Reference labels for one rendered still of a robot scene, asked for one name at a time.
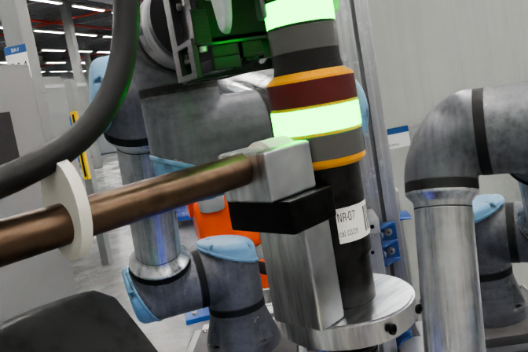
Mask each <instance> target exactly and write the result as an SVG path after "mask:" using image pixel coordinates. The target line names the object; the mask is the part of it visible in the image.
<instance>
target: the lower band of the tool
mask: <svg viewBox="0 0 528 352"><path fill-rule="evenodd" d="M353 72H354V70H352V69H350V68H348V67H346V66H344V65H342V66H336V67H331V68H322V69H317V70H312V71H304V72H299V73H295V74H290V75H282V76H278V77H275V78H273V79H272V80H271V81H270V82H269V83H268V84H267V85H266V87H271V86H279V85H284V84H289V83H297V82H302V81H306V80H311V79H319V78H324V77H329V76H334V75H343V74H347V73H353ZM357 99H358V97H354V98H350V99H346V100H342V101H335V102H330V103H326V104H318V105H313V106H308V107H302V108H293V109H287V110H281V111H273V112H271V114H277V113H285V112H296V111H301V110H307V109H312V108H320V107H324V106H329V105H337V104H341V103H345V102H349V101H355V100H357ZM358 127H361V124H358V125H357V126H352V127H348V128H344V129H341V130H334V131H329V132H324V133H320V134H311V135H305V136H298V137H290V138H291V139H292V140H295V139H303V138H313V137H318V136H323V135H328V134H335V133H339V132H343V131H347V130H353V129H355V128H358ZM365 154H366V152H365V150H364V151H363V152H359V153H357V154H354V155H352V156H346V157H343V158H338V159H331V160H326V161H321V162H316V163H312V164H313V170H314V171H319V170H324V169H329V168H333V167H341V166H344V165H347V164H350V163H355V162H357V161H359V160H361V159H362V158H363V157H364V155H365Z"/></svg>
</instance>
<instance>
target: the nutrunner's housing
mask: <svg viewBox="0 0 528 352"><path fill-rule="evenodd" d="M313 173H314V178H315V183H316V185H330V186H331V187H332V191H333V196H334V201H335V211H336V216H335V217H334V218H330V219H329V225H330V230H331V236H332V245H333V250H334V255H335V264H336V269H337V274H338V279H339V289H340V294H341V299H342V304H343V309H344V310H346V309H351V308H355V307H359V306H363V305H365V304H366V303H369V302H371V301H372V300H373V299H374V298H375V297H376V287H375V282H374V277H373V271H372V262H371V257H370V250H371V248H372V242H371V237H370V228H369V218H368V212H367V207H366V202H365V197H364V191H363V186H362V180H361V171H360V166H359V161H357V162H355V163H350V164H347V165H344V166H341V167H333V168H329V169H324V170H314V171H313ZM328 352H379V349H378V345H375V346H370V347H366V348H362V349H356V350H341V351H328Z"/></svg>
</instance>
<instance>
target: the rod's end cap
mask: <svg viewBox="0 0 528 352"><path fill-rule="evenodd" d="M290 141H293V140H292V139H291V138H289V137H287V136H282V135H281V136H277V137H272V138H269V139H266V140H262V141H257V142H254V143H252V144H251V145H250V146H249V147H248V148H247V149H264V148H270V147H273V146H277V145H282V144H284V143H288V142H290Z"/></svg>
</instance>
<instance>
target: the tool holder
mask: <svg viewBox="0 0 528 352"><path fill-rule="evenodd" d="M239 153H243V154H244V155H245V156H246V157H247V158H248V159H249V160H250V162H251V165H252V167H253V178H252V181H251V183H250V184H248V185H246V186H243V187H240V188H238V189H234V190H231V191H228V192H225V200H226V201H227V202H228V208H229V216H230V220H231V225H232V228H233V230H238V231H248V232H259V234H260V239H261V243H262V252H263V256H264V261H265V266H266V274H267V279H268V283H269V292H270V296H271V301H272V306H273V314H274V319H275V321H279V322H280V327H281V331H282V333H283V334H284V336H285V337H286V338H287V339H289V340H290V341H292V342H293V343H295V344H297V345H299V346H302V347H306V348H310V349H314V350H329V351H341V350H356V349H362V348H366V347H372V346H375V345H378V344H381V343H385V342H387V341H389V340H392V339H394V338H396V337H398V336H400V335H401V334H402V333H404V332H406V331H407V330H408V329H409V328H410V327H411V326H412V325H413V324H414V322H415V321H416V319H417V315H418V314H421V313H422V311H423V307H422V305H421V304H419V303H417V304H416V296H415V292H414V290H413V287H412V286H411V285H410V284H408V283H407V282H405V281H403V280H402V279H399V278H397V277H392V276H390V275H385V274H380V273H374V274H373V277H374V282H375V287H376V297H375V298H374V299H373V300H372V301H371V302H368V303H366V304H365V305H363V306H359V307H355V308H351V309H346V310H344V309H343V304H342V299H341V294H340V289H339V279H338V274H337V269H336V261H335V255H334V250H333V245H332V236H331V230H330V225H329V219H330V218H334V217H335V216H336V207H335V201H334V196H333V191H332V187H331V186H330V185H316V183H315V178H314V169H313V164H312V159H311V154H310V145H309V142H308V141H307V140H299V141H290V142H288V143H284V144H282V145H277V146H273V147H270V148H261V149H248V147H247V148H242V149H238V150H235V151H232V152H227V153H224V154H221V155H220V156H218V159H221V158H225V157H228V156H233V155H236V154H239Z"/></svg>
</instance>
